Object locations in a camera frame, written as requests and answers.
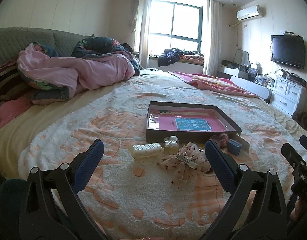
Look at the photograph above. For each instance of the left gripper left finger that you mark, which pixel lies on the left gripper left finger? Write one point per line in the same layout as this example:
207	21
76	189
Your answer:
51	208

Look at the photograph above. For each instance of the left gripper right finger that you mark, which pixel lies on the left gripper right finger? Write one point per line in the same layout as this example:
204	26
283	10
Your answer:
256	207

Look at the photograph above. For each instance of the small blue box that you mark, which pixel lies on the small blue box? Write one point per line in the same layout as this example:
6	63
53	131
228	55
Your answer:
234	147

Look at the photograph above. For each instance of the clear bag with earrings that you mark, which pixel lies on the clear bag with earrings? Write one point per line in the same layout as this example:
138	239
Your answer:
171	145

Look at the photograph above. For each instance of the white hair claw clip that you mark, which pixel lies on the white hair claw clip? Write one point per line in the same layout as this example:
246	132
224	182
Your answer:
146	149

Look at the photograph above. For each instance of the person right hand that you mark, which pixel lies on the person right hand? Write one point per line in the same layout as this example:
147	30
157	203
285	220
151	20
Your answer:
297	209

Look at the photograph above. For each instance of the white drawer cabinet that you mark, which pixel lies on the white drawer cabinet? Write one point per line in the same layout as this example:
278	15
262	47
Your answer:
287	96

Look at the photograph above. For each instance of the white low desk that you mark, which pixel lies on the white low desk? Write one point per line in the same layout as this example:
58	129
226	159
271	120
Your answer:
240	79

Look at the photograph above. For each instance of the red pink blanket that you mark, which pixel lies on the red pink blanket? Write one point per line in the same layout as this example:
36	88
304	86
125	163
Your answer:
212	83

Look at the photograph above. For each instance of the dark cardboard tray box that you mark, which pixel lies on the dark cardboard tray box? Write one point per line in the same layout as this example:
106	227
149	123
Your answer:
187	121

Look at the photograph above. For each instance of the cream peach bedspread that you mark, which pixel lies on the cream peach bedspread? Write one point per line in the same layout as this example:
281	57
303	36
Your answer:
150	193

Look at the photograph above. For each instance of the striped dark pillow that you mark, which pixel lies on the striped dark pillow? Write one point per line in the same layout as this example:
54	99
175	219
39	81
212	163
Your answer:
12	86

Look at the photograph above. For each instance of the white air conditioner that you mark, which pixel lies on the white air conditioner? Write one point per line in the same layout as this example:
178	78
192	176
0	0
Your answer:
249	13

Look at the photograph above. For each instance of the pink quilt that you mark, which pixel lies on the pink quilt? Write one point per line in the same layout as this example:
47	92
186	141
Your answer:
61	78

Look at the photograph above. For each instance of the pile of dark clothes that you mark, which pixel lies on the pile of dark clothes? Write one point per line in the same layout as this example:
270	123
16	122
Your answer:
170	56

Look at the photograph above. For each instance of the right white curtain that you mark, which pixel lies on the right white curtain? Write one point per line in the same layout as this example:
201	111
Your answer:
211	36

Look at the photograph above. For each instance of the white curtain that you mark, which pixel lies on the white curtain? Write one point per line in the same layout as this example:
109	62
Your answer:
140	24
211	36

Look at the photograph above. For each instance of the green quilted headboard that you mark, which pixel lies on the green quilted headboard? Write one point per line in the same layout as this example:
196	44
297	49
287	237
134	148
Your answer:
13	40

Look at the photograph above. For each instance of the dark floral duvet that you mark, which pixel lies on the dark floral duvet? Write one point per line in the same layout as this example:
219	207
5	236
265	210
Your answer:
93	47

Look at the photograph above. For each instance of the left white curtain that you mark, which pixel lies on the left white curtain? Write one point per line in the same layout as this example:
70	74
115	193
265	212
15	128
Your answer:
140	24

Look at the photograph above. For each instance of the black wall television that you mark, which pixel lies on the black wall television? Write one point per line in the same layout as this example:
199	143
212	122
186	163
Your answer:
288	50

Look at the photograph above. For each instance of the window with dark frame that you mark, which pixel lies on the window with dark frame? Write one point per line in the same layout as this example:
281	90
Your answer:
175	25

